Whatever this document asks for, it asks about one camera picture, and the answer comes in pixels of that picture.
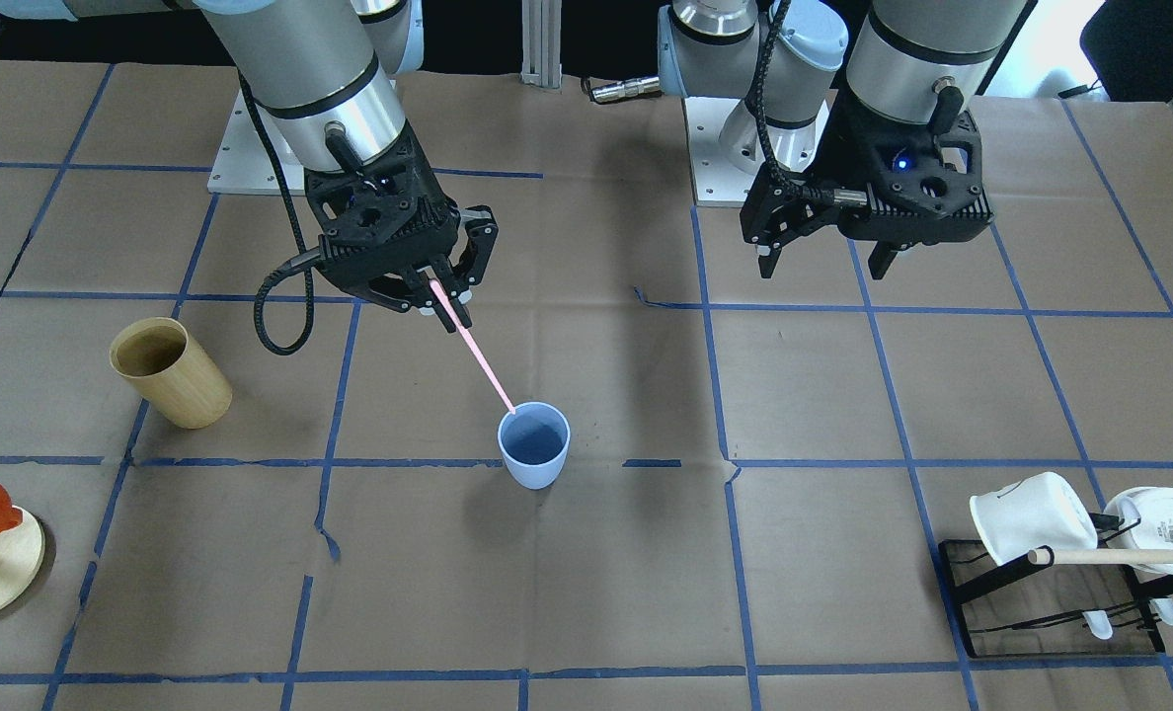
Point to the silver cable connector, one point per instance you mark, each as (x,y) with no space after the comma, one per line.
(624,90)

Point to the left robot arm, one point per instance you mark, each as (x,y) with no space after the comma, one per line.
(783,58)

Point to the light blue cup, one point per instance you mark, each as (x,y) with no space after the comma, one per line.
(534,442)

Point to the black rack with dowel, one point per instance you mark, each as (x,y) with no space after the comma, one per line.
(1022,610)

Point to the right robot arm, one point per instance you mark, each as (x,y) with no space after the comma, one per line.
(309,64)

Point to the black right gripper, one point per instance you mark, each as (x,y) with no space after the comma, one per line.
(427,185)

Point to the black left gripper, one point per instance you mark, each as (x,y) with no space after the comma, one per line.
(836,146)

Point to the aluminium frame post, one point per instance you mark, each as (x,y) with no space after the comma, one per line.
(541,23)

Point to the bamboo wooden cup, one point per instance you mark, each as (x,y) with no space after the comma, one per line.
(172,371)

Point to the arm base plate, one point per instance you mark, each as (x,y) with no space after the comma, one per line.
(241,165)
(724,151)

